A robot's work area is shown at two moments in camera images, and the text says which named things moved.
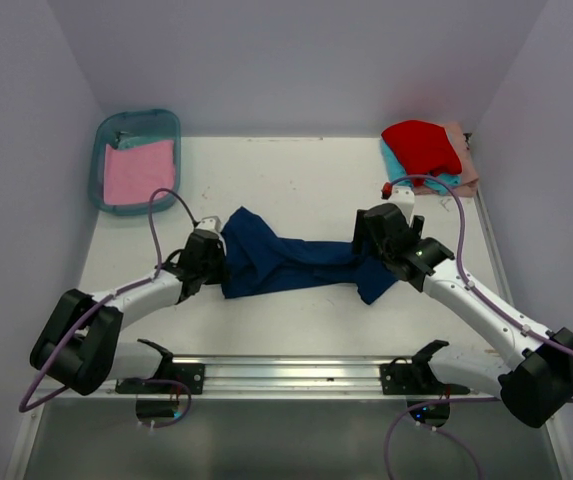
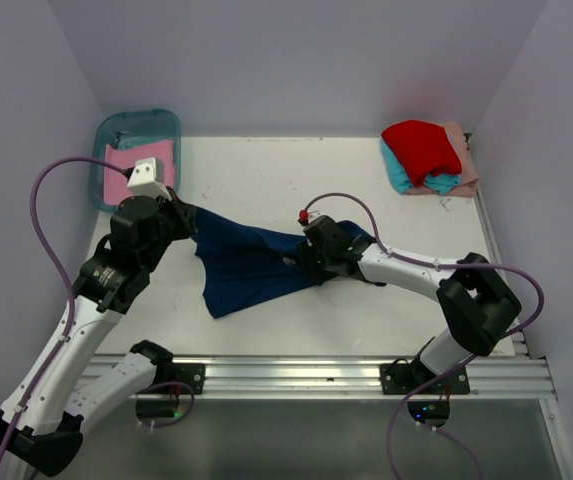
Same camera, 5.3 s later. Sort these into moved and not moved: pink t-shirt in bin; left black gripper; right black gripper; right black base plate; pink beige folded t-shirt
Moved: left black gripper; right black gripper
Not moved: pink t-shirt in bin; right black base plate; pink beige folded t-shirt
